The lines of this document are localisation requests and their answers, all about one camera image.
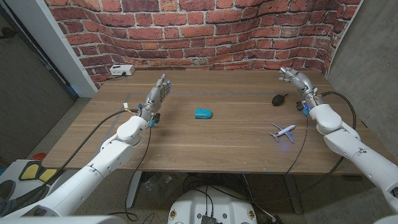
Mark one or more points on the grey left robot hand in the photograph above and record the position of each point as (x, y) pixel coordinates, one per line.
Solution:
(155, 99)

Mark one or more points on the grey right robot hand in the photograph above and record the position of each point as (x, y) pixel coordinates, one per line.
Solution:
(300, 81)

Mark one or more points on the black rubber air blower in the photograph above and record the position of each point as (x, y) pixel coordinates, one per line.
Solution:
(277, 100)

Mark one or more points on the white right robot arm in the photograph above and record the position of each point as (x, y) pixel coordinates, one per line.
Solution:
(351, 143)

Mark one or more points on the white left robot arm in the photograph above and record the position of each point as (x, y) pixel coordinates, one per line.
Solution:
(93, 168)

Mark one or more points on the teal toy car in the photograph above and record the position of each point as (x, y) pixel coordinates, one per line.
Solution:
(203, 113)

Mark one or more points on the white blue toy airplane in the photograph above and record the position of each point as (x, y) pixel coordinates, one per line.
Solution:
(283, 132)

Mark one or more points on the white power strip box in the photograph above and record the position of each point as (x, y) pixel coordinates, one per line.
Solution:
(122, 69)

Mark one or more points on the grey tape outline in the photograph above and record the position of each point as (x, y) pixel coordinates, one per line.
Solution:
(199, 94)

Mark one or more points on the red brick printed backdrop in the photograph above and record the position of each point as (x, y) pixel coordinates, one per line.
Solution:
(199, 34)

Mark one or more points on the clear plastic bag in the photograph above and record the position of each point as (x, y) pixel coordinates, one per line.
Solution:
(161, 186)

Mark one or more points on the white table leg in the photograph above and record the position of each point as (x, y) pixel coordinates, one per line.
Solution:
(133, 189)

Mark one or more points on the grey table leg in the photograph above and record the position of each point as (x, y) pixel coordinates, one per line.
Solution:
(293, 193)

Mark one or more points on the white robot torso base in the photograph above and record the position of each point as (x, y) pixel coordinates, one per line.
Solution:
(192, 208)

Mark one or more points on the red round floor object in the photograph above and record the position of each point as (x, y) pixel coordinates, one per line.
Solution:
(38, 156)

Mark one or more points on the white board with yellow shapes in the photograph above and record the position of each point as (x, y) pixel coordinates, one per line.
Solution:
(34, 172)

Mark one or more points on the person leg and shoe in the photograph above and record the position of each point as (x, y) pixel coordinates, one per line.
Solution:
(18, 202)

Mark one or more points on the white door frame post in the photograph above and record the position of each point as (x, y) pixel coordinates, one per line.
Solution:
(53, 40)

